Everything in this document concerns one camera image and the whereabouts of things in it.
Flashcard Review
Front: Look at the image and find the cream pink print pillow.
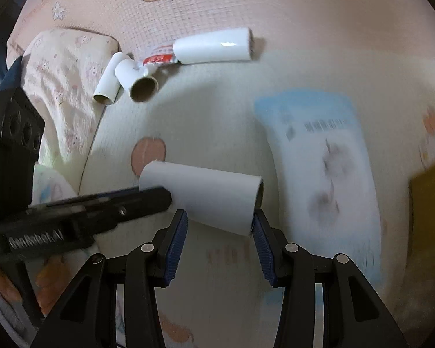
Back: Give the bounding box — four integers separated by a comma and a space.
7, 28, 118, 169

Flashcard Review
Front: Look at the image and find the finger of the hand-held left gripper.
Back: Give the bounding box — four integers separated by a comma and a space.
72, 186, 173, 233

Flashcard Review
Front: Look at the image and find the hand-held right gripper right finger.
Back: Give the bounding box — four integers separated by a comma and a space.
252, 209, 408, 348

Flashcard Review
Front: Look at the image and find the brown cardboard box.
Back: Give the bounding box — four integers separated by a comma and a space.
409, 156, 435, 262

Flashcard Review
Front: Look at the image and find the dark blue cloth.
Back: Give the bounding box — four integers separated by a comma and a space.
0, 56, 24, 95

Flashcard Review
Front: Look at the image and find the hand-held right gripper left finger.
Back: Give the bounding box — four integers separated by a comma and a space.
29, 208, 189, 348

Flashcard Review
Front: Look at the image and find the red white crumpled packet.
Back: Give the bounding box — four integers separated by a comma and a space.
139, 43, 176, 75

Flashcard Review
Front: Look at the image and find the matte white cardboard tube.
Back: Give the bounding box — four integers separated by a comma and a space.
138, 161, 265, 238

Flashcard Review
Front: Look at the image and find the pink cat print blanket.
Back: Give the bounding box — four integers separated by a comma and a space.
7, 0, 435, 348

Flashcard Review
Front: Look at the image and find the glossy white cardboard tube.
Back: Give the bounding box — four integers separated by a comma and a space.
172, 27, 254, 65

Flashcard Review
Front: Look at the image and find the small white cardboard tube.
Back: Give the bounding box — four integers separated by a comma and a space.
93, 52, 131, 104
115, 59, 158, 102

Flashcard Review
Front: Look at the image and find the person's left hand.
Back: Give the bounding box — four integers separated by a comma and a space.
0, 252, 95, 309

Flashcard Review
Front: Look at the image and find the light blue wipes packet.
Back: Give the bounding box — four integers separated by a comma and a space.
254, 92, 383, 291

